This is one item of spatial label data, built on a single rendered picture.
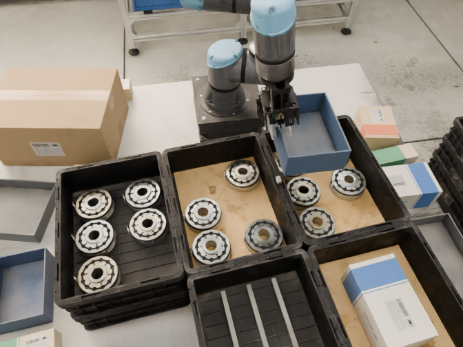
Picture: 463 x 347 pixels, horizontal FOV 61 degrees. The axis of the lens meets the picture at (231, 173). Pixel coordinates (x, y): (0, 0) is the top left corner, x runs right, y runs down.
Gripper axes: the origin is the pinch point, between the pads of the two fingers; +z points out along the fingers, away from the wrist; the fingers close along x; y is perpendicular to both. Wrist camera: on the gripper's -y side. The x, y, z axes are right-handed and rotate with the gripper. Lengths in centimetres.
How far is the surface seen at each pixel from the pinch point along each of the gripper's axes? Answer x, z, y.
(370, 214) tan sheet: 24.0, 32.3, 10.3
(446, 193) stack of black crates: 81, 94, -24
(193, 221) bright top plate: -26.1, 22.5, 7.9
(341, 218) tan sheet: 15.3, 31.1, 10.6
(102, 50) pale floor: -100, 100, -196
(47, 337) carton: -67, 27, 32
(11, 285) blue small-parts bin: -83, 30, 14
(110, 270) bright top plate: -48, 19, 20
